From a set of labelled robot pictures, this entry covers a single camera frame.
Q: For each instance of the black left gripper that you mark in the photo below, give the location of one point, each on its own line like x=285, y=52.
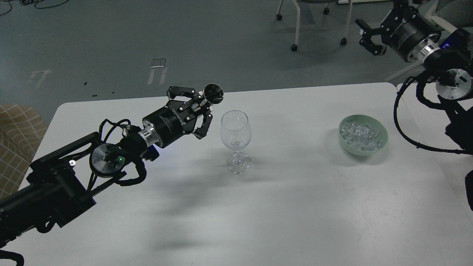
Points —
x=176, y=119

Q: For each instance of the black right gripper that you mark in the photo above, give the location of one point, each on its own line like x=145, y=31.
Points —
x=402, y=30

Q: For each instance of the steel double jigger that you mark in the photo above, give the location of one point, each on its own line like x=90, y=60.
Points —
x=213, y=93

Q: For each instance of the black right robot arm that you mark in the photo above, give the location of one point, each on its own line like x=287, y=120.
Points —
x=443, y=50

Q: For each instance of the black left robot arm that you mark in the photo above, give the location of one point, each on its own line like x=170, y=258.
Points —
x=62, y=184

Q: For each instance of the clear wine glass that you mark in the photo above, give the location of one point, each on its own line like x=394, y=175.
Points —
x=236, y=134

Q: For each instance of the pile of ice cubes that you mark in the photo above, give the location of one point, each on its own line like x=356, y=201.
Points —
x=361, y=136

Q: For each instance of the silver floor socket plate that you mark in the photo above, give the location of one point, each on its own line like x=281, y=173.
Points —
x=158, y=63

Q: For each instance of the grey white office chair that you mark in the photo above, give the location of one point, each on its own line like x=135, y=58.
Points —
x=448, y=15

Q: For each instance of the green bowl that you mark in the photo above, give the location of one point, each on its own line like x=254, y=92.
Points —
x=363, y=119

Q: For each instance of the beige checked cushion seat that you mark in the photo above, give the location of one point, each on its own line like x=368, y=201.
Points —
x=21, y=132

